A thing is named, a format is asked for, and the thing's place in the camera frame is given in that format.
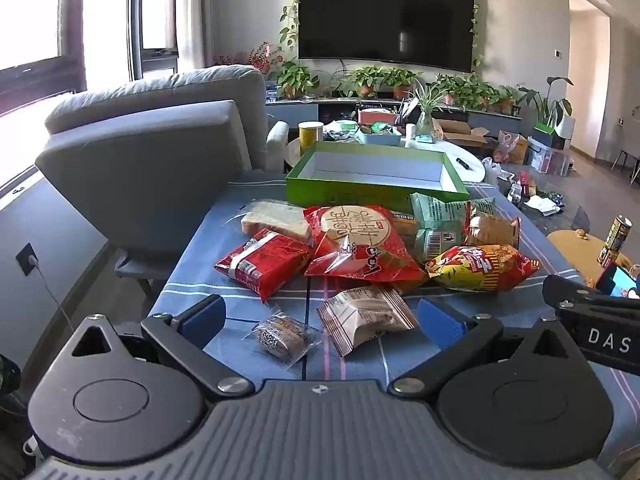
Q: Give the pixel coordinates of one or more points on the clear small cake packet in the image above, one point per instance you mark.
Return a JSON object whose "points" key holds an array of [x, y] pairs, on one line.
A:
{"points": [[280, 342]]}

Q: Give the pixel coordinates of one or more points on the orange flat packet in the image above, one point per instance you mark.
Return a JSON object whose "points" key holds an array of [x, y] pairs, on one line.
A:
{"points": [[404, 222]]}

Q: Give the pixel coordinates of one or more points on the green snack bag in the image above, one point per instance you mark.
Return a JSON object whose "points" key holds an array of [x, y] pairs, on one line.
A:
{"points": [[435, 225]]}

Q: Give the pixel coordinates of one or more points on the yellow black can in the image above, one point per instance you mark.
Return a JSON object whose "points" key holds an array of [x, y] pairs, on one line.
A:
{"points": [[615, 240]]}

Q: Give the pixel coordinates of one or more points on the small teal box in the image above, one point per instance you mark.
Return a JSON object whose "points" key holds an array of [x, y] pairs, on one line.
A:
{"points": [[425, 139]]}

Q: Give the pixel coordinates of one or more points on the window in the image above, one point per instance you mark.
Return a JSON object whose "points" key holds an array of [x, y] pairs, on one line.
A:
{"points": [[30, 10]]}

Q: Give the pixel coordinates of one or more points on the white curtain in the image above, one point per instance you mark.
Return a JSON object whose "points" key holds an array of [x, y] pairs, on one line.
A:
{"points": [[195, 10]]}

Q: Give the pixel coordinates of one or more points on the clear storage box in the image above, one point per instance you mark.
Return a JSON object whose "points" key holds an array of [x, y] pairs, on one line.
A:
{"points": [[550, 157]]}

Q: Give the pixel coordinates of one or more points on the black marker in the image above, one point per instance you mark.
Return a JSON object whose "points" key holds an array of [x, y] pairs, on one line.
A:
{"points": [[463, 163]]}

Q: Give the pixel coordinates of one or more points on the orange bread packet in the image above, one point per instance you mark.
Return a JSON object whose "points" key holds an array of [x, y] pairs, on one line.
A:
{"points": [[492, 230]]}

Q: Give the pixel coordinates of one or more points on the large plant in white pot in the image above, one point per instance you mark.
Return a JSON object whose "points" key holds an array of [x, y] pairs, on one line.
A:
{"points": [[552, 107]]}

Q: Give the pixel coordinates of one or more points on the small white bottle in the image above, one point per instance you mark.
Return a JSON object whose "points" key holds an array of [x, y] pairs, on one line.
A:
{"points": [[411, 131]]}

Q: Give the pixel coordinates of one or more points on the green lid container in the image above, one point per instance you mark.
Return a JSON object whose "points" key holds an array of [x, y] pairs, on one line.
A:
{"points": [[346, 126]]}

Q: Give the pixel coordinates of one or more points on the dark round table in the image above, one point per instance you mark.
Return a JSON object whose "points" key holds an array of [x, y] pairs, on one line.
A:
{"points": [[550, 220]]}

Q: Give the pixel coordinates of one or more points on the spider plant in glass vase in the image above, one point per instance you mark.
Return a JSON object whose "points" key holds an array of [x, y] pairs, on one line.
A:
{"points": [[425, 110]]}

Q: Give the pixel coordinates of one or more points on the black television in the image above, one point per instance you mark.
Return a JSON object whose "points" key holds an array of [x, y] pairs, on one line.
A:
{"points": [[385, 15]]}

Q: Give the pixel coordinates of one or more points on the white round table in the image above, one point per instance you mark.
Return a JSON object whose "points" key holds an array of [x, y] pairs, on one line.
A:
{"points": [[450, 147]]}

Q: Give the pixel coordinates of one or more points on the black wall socket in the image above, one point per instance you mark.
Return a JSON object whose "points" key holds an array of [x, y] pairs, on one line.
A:
{"points": [[27, 259]]}

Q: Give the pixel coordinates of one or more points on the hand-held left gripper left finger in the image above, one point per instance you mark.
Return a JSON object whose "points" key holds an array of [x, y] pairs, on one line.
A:
{"points": [[200, 320]]}

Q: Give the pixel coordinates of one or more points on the yellow red chip bag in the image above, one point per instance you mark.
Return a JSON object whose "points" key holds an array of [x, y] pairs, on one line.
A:
{"points": [[480, 267]]}

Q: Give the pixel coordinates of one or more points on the plastic bag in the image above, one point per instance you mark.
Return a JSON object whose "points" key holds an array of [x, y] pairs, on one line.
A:
{"points": [[510, 147]]}

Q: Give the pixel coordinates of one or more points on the blue storage basket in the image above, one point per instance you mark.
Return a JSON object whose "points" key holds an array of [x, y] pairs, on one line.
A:
{"points": [[382, 137]]}

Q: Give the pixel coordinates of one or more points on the pink storage basket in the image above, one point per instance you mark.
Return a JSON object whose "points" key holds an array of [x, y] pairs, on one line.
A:
{"points": [[372, 116]]}

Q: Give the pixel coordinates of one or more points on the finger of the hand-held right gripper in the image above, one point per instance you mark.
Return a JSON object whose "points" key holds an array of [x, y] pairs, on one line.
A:
{"points": [[580, 290]]}

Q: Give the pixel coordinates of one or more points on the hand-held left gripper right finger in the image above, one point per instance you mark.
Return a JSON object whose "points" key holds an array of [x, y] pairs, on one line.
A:
{"points": [[442, 322]]}

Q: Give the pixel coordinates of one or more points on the brown striped pastry packet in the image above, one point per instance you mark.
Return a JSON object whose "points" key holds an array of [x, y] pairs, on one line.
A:
{"points": [[360, 315]]}

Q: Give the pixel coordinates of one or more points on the sandwich bread packet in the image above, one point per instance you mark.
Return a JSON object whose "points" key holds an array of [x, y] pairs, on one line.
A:
{"points": [[275, 220]]}

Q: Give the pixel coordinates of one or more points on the potted green plant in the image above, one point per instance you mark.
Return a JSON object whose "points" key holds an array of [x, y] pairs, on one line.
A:
{"points": [[507, 100], [400, 82], [462, 90], [292, 77], [367, 80]]}

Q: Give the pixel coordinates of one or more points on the grey sofa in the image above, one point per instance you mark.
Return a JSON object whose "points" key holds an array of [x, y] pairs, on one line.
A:
{"points": [[150, 160]]}

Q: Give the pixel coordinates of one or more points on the smartphone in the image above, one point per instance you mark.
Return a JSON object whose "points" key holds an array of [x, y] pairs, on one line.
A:
{"points": [[617, 282]]}

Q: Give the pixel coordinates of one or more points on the yellow stool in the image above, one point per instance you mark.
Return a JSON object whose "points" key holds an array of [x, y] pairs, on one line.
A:
{"points": [[570, 250]]}

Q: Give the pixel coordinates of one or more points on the green cardboard box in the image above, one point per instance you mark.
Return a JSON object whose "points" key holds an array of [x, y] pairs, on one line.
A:
{"points": [[350, 192]]}

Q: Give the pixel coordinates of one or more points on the red rice cracker bag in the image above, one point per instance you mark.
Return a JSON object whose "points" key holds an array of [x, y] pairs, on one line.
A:
{"points": [[360, 255]]}

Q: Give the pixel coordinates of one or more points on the yellow canister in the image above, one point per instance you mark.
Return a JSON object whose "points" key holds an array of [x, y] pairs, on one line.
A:
{"points": [[310, 140]]}

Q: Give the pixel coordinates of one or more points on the red packet with white band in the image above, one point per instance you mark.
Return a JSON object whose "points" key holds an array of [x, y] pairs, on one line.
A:
{"points": [[270, 265]]}

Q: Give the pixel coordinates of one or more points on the red flower decoration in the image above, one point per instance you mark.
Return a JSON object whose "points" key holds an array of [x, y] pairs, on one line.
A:
{"points": [[260, 56]]}

